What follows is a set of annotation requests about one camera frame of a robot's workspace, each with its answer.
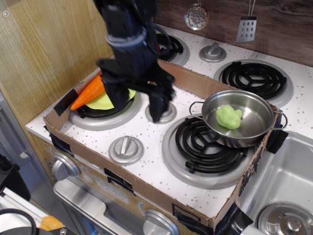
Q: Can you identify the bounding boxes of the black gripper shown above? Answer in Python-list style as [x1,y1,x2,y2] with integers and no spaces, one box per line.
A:
[97,26,176,122]

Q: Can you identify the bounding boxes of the orange toy carrot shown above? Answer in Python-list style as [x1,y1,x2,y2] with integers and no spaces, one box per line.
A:
[70,73,105,111]

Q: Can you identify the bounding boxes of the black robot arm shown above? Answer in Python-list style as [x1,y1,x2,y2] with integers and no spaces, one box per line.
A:
[94,0,175,122]

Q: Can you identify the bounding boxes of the yellow-green plate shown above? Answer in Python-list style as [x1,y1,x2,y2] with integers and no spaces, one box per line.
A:
[84,88,136,111]

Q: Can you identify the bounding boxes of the silver knob centre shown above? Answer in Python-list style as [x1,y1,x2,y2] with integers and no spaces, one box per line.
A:
[145,102,177,124]

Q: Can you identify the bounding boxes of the silver knob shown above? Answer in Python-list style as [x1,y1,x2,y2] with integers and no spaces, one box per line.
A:
[199,43,227,63]
[145,102,177,124]
[109,136,144,166]

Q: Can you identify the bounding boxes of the front left black burner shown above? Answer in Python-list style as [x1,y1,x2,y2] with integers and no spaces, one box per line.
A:
[74,98,135,118]

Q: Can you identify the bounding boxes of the black burner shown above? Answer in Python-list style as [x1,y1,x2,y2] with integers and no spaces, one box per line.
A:
[156,33,184,61]
[74,98,135,118]
[175,117,248,174]
[218,61,287,99]

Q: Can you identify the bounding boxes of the silver knob front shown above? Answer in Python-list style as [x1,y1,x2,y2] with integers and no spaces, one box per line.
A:
[109,136,144,166]

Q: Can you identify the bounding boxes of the cardboard fence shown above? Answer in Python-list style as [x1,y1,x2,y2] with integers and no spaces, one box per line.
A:
[43,61,276,228]

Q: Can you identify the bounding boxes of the back left black burner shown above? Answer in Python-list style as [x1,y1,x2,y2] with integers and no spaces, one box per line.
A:
[156,33,184,61]

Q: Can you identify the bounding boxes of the silver knob back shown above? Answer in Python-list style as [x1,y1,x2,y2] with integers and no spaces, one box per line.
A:
[199,43,227,63]

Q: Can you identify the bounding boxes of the front right black burner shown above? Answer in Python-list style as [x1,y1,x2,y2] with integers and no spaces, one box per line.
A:
[175,117,248,174]

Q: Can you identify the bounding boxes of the green toy lettuce piece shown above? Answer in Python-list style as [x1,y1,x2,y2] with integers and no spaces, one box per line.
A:
[216,105,243,130]

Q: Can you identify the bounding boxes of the hanging silver strainer ladle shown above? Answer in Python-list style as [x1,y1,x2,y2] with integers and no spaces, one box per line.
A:
[184,0,209,31]

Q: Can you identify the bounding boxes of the left silver oven dial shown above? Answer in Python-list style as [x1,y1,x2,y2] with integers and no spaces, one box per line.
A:
[51,152,81,181]

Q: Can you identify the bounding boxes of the silver oven dial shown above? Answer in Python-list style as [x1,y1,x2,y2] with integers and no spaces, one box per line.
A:
[143,209,180,235]
[51,152,81,181]

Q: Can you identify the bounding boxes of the back right black burner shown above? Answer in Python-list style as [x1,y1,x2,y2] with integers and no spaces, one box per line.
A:
[218,61,287,99]

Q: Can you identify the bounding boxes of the hanging silver slotted spatula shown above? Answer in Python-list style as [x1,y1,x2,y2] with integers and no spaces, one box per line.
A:
[236,0,257,43]

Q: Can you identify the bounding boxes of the right silver oven dial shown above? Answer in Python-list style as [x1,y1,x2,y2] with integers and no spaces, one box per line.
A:
[143,209,180,235]

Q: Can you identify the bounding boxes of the orange sponge piece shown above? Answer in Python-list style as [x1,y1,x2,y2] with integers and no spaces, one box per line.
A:
[39,216,64,231]

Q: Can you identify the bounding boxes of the silver sink basin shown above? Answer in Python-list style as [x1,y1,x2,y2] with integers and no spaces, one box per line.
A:
[239,132,313,235]

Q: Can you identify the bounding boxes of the silver sink drain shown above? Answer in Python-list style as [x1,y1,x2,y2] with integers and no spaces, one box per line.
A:
[255,202,313,235]

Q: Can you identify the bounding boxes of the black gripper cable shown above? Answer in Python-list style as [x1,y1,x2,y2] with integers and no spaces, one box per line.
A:
[146,21,174,58]

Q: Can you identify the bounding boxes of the steel pan with handles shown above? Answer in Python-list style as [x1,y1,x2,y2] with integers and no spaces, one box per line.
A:
[190,90,288,148]

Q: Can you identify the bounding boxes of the silver oven door handle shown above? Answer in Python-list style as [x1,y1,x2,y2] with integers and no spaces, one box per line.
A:
[54,180,130,235]

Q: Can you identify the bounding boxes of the black cable lower left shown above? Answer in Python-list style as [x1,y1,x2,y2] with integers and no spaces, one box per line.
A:
[0,208,37,235]

